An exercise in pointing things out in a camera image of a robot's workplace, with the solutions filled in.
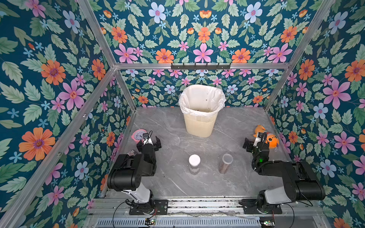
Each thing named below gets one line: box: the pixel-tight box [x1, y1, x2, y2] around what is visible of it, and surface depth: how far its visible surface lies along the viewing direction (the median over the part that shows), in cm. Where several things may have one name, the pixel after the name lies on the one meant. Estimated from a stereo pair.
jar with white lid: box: [188, 153, 202, 175], surface depth 76 cm
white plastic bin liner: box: [178, 84, 227, 116], surface depth 95 cm
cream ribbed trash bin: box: [183, 112, 219, 138], surface depth 89 cm
